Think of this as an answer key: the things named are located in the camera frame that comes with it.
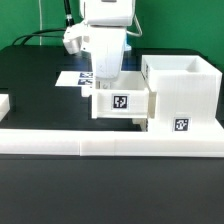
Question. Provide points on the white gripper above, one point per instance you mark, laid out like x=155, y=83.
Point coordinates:
x=107, y=49

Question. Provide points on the white drawer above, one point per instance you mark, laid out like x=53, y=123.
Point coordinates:
x=143, y=123
x=128, y=97

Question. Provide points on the white drawer cabinet box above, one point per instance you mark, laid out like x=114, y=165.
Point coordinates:
x=184, y=92

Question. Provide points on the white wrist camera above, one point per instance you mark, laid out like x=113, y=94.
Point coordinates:
x=76, y=38

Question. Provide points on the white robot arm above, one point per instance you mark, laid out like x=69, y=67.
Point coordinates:
x=107, y=22

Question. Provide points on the white fiducial marker sheet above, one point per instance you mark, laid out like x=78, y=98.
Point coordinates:
x=75, y=79

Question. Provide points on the white L-shaped fence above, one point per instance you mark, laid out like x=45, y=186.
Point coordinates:
x=87, y=143

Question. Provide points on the white front drawer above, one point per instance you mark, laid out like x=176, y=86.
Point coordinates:
x=143, y=123

